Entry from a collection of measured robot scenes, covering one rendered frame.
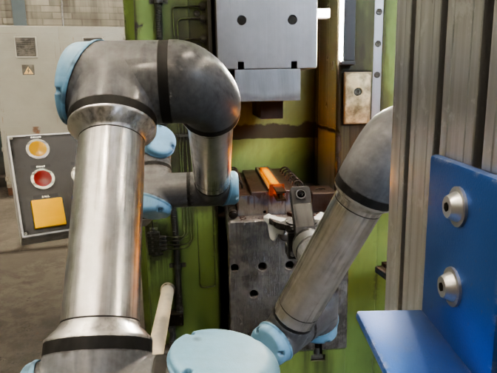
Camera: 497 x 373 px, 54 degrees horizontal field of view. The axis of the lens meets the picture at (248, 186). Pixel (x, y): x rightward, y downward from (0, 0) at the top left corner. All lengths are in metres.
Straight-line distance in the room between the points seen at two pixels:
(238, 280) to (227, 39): 0.73
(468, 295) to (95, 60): 0.56
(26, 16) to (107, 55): 6.78
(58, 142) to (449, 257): 1.26
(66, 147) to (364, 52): 0.99
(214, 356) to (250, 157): 1.52
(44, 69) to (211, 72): 6.08
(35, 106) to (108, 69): 6.08
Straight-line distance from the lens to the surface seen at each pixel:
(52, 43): 6.72
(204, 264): 1.74
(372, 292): 1.88
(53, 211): 1.34
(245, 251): 1.51
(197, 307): 1.80
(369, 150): 0.69
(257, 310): 1.59
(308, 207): 1.08
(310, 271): 0.78
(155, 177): 1.04
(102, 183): 0.60
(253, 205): 1.53
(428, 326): 0.27
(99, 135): 0.63
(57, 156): 1.40
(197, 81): 0.66
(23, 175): 1.38
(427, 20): 0.29
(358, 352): 1.97
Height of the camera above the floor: 1.31
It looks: 12 degrees down
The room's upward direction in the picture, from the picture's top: 1 degrees counter-clockwise
